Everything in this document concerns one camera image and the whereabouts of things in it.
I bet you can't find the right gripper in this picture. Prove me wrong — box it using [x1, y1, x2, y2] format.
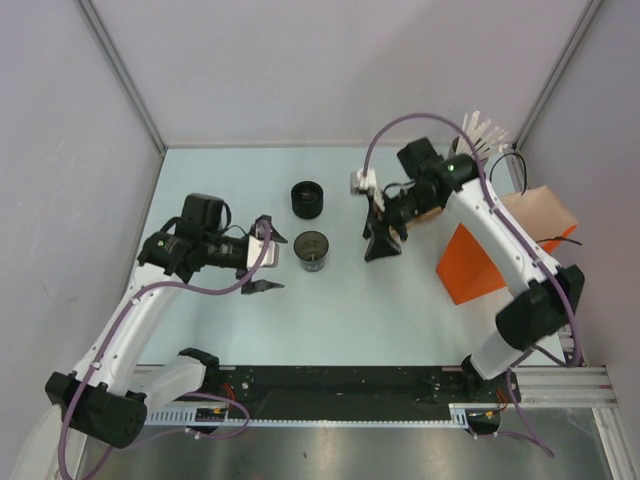
[362, 185, 438, 263]

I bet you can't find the dark takeout coffee cup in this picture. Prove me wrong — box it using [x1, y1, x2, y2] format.
[293, 230, 329, 273]

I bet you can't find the orange paper bag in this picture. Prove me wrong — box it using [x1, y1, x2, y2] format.
[436, 155, 585, 305]

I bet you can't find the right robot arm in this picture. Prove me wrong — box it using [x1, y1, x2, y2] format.
[350, 138, 585, 401]

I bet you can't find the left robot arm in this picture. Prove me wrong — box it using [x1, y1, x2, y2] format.
[45, 193, 286, 449]

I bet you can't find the grey straw holder cup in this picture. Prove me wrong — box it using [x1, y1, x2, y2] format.
[448, 136, 473, 158]

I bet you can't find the white straws bundle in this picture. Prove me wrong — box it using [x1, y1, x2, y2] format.
[462, 110, 507, 161]

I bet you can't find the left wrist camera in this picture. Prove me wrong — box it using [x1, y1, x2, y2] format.
[246, 232, 279, 269]

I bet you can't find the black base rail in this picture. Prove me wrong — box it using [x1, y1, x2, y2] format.
[200, 366, 521, 423]

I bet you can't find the white cable duct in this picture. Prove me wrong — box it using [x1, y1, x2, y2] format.
[144, 403, 474, 429]

